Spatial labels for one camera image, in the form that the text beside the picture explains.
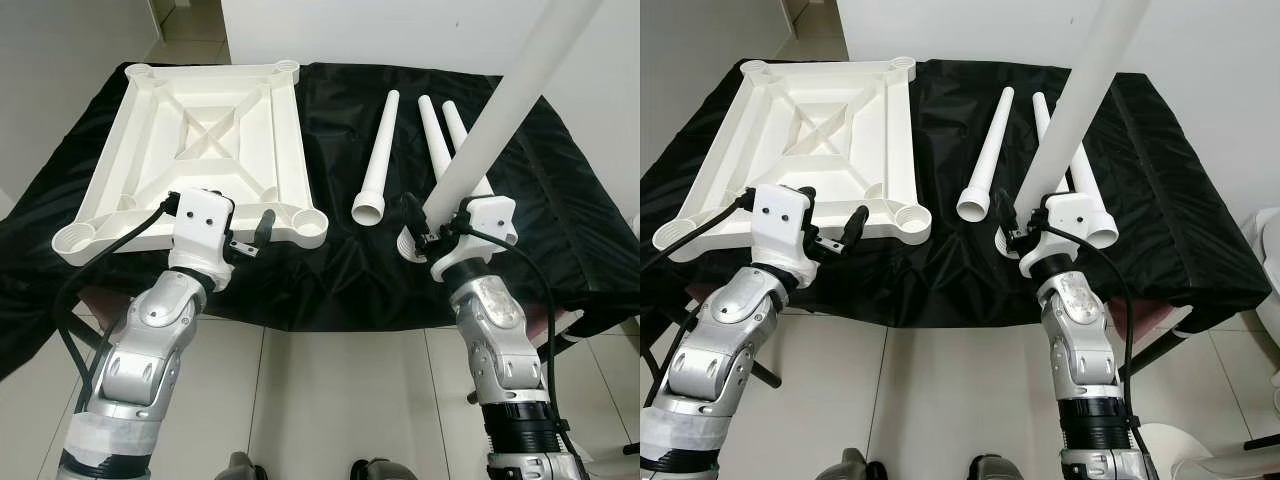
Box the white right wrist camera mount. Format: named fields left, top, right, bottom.
left=430, top=195, right=520, bottom=283
left=1018, top=190, right=1101, bottom=276

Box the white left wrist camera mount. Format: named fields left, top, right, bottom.
left=750, top=183, right=813, bottom=276
left=166, top=189, right=237, bottom=279

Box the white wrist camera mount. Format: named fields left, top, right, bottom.
left=1018, top=190, right=1101, bottom=276
left=430, top=195, right=520, bottom=283
left=166, top=189, right=237, bottom=279
left=750, top=183, right=813, bottom=276

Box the black metal table leg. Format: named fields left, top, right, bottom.
left=1122, top=318, right=1201, bottom=379
left=740, top=355, right=783, bottom=389

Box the black cloth table cover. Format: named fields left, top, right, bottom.
left=0, top=60, right=641, bottom=381
left=640, top=57, right=1271, bottom=371

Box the white rounded plastic object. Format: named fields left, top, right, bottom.
left=1140, top=205, right=1280, bottom=480

